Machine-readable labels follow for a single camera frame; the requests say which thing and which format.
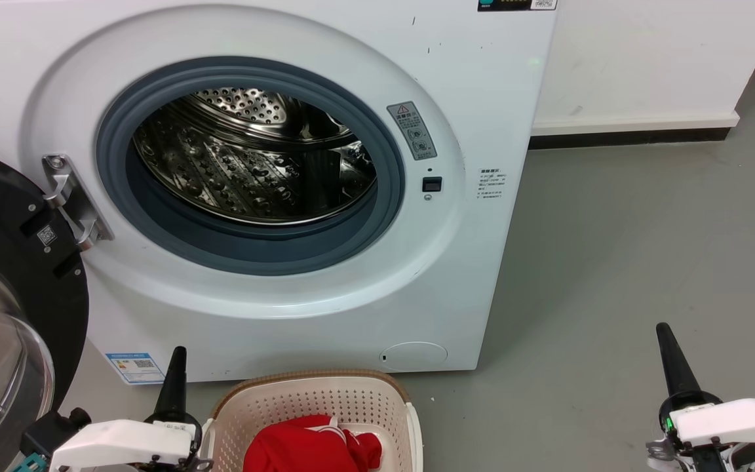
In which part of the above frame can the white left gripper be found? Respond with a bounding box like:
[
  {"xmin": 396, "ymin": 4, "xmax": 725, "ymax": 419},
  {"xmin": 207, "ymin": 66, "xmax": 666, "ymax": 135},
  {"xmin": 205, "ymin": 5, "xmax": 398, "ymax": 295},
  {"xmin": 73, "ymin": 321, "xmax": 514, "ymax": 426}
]
[{"xmin": 50, "ymin": 346, "xmax": 213, "ymax": 472}]

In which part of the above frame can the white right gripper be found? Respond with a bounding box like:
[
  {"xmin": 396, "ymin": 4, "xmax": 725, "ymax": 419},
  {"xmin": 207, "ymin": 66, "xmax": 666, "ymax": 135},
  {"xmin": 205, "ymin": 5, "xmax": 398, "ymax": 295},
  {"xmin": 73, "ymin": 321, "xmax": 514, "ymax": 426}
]
[{"xmin": 656, "ymin": 323, "xmax": 755, "ymax": 453}]

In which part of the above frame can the red garment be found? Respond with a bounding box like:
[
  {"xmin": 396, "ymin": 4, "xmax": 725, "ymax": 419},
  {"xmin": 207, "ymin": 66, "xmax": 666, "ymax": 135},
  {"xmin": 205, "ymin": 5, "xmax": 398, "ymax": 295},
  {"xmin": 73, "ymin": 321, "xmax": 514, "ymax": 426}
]
[{"xmin": 243, "ymin": 414, "xmax": 383, "ymax": 472}]

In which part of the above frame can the cream perforated laundry basket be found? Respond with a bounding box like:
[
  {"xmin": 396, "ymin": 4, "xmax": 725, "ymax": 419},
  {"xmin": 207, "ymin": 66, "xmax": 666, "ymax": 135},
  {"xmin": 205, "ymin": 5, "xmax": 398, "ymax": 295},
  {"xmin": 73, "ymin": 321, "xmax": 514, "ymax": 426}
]
[{"xmin": 202, "ymin": 369, "xmax": 424, "ymax": 472}]

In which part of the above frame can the stainless steel washing machine drum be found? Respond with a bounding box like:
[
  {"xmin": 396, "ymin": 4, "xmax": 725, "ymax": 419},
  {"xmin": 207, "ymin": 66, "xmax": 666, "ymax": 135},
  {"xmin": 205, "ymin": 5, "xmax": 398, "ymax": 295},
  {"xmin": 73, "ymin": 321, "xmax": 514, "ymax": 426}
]
[{"xmin": 132, "ymin": 88, "xmax": 378, "ymax": 226}]

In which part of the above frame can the blue energy label sticker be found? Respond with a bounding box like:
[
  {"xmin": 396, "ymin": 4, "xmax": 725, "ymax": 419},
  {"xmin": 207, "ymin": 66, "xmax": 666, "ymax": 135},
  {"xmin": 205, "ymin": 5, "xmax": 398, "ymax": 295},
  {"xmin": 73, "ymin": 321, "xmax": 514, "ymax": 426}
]
[{"xmin": 106, "ymin": 352, "xmax": 166, "ymax": 385}]

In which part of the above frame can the silver door hinge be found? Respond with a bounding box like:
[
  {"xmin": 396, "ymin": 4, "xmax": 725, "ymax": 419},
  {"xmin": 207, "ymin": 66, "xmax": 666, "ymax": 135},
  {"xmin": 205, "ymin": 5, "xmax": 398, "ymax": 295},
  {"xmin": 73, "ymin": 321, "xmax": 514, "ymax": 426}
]
[{"xmin": 42, "ymin": 154, "xmax": 115, "ymax": 252}]

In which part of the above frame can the round filter cover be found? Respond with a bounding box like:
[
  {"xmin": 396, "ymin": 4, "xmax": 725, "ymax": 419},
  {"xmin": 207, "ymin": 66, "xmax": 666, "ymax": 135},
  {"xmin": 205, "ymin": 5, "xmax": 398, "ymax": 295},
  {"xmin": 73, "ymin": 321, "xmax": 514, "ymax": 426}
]
[{"xmin": 379, "ymin": 342, "xmax": 448, "ymax": 372}]

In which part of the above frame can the white and black baseboard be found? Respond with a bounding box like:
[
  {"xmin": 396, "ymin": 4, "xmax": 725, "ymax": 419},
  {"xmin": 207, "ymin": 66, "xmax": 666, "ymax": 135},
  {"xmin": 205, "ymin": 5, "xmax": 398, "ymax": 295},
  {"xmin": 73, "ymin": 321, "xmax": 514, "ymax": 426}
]
[{"xmin": 528, "ymin": 111, "xmax": 741, "ymax": 150}]

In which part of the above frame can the small text sticker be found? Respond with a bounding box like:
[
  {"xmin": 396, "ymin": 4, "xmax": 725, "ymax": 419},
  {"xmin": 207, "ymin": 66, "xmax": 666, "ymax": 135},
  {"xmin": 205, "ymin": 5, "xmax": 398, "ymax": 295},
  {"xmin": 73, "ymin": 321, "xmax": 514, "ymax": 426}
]
[{"xmin": 477, "ymin": 168, "xmax": 508, "ymax": 200}]

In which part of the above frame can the grey rubber door gasket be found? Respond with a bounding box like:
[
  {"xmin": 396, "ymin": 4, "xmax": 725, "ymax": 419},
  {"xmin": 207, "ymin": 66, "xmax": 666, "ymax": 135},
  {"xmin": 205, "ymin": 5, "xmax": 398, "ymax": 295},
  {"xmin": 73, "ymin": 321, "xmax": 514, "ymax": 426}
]
[{"xmin": 96, "ymin": 56, "xmax": 406, "ymax": 276}]

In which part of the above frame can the white front-load washing machine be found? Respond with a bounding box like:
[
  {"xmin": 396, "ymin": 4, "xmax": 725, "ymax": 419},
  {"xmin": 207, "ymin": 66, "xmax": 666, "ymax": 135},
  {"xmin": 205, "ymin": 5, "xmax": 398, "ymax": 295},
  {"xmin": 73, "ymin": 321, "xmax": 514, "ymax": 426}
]
[{"xmin": 0, "ymin": 0, "xmax": 558, "ymax": 384}]

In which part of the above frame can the grey warning sticker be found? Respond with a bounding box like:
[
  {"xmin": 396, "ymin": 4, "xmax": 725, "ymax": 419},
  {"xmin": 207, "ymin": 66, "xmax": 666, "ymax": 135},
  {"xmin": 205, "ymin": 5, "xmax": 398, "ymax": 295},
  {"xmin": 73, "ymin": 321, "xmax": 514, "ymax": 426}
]
[{"xmin": 387, "ymin": 102, "xmax": 437, "ymax": 161}]

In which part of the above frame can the black QR label sticker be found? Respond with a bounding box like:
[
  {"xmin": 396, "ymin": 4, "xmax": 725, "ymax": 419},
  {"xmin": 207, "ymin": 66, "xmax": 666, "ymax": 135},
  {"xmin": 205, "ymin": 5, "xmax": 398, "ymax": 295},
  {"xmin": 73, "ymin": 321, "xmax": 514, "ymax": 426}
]
[{"xmin": 478, "ymin": 0, "xmax": 558, "ymax": 12}]

